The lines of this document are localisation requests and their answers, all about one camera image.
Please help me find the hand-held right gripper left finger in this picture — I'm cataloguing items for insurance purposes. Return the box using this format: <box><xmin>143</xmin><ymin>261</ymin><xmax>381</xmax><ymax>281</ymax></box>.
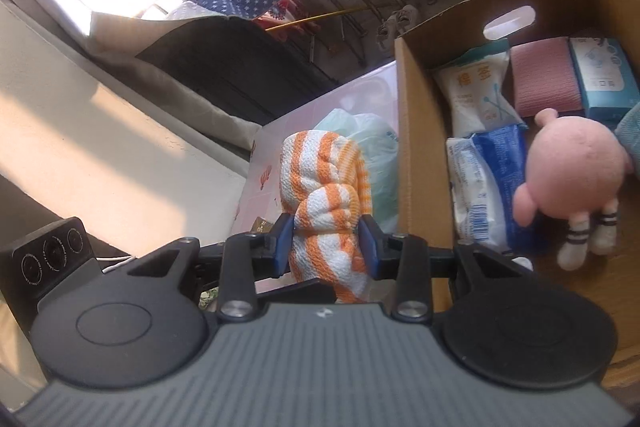
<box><xmin>127</xmin><ymin>213</ymin><xmax>296</xmax><ymax>322</ymax></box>

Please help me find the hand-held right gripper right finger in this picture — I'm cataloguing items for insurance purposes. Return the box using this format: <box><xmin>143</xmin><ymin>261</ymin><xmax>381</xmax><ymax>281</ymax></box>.
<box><xmin>360</xmin><ymin>214</ymin><xmax>531</xmax><ymax>323</ymax></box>

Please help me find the orange striped knotted towel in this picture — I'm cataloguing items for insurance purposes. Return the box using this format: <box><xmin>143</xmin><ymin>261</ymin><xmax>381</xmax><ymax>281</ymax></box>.
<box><xmin>279</xmin><ymin>130</ymin><xmax>373</xmax><ymax>305</ymax></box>

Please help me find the large cardboard box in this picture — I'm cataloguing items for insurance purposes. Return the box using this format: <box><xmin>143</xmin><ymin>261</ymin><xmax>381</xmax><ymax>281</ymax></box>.
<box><xmin>394</xmin><ymin>0</ymin><xmax>640</xmax><ymax>373</ymax></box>

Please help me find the blue wet wipes packet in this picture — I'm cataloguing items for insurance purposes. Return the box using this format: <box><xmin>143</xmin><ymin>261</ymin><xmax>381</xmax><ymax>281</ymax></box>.
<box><xmin>446</xmin><ymin>124</ymin><xmax>548</xmax><ymax>255</ymax></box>

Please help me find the white cotton swab packet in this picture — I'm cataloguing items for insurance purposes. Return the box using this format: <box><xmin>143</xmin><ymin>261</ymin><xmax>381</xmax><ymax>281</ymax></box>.
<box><xmin>432</xmin><ymin>44</ymin><xmax>528</xmax><ymax>138</ymax></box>

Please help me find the pink plush toy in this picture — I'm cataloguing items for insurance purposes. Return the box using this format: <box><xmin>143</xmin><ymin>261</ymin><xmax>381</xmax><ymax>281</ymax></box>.
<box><xmin>515</xmin><ymin>108</ymin><xmax>636</xmax><ymax>272</ymax></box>

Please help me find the pink cloth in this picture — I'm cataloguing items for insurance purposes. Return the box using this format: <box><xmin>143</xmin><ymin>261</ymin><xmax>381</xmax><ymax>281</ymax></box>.
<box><xmin>510</xmin><ymin>37</ymin><xmax>586</xmax><ymax>118</ymax></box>

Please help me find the knotted light blue towel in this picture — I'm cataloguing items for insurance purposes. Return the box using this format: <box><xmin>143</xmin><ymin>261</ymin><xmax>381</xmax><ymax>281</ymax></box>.
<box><xmin>614</xmin><ymin>102</ymin><xmax>640</xmax><ymax>180</ymax></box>

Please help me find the blue face mask box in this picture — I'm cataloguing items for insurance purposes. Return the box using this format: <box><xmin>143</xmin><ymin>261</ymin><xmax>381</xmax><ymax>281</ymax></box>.
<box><xmin>568</xmin><ymin>37</ymin><xmax>640</xmax><ymax>130</ymax></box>

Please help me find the tied pale green plastic bag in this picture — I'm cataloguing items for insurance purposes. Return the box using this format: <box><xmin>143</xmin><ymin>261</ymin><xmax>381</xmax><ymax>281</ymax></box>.
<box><xmin>314</xmin><ymin>108</ymin><xmax>401</xmax><ymax>233</ymax></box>

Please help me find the grey shoe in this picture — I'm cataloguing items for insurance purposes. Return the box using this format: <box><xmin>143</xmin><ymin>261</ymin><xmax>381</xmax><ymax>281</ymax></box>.
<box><xmin>375</xmin><ymin>17</ymin><xmax>399</xmax><ymax>52</ymax></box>
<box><xmin>399</xmin><ymin>4</ymin><xmax>421</xmax><ymax>34</ymax></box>

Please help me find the yellow pole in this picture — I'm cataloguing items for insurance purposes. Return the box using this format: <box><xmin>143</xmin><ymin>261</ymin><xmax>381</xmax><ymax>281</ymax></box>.
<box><xmin>265</xmin><ymin>4</ymin><xmax>371</xmax><ymax>32</ymax></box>

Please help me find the white cable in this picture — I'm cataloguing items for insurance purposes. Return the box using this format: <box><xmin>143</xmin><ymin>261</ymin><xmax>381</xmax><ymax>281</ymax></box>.
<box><xmin>97</xmin><ymin>254</ymin><xmax>133</xmax><ymax>273</ymax></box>

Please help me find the dark sliding door frame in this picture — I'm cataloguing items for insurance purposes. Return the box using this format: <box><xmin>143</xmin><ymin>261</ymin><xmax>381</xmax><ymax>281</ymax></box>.
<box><xmin>135</xmin><ymin>17</ymin><xmax>346</xmax><ymax>125</ymax></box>

